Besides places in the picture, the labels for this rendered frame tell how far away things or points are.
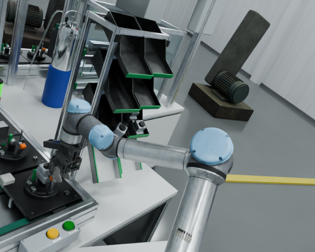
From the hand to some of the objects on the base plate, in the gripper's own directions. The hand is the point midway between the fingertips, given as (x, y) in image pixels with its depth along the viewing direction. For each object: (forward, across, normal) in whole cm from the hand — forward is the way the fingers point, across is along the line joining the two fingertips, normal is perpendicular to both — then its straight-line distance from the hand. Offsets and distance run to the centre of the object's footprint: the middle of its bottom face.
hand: (55, 178), depth 120 cm
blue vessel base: (+21, +60, +86) cm, 107 cm away
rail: (+21, -28, -9) cm, 36 cm away
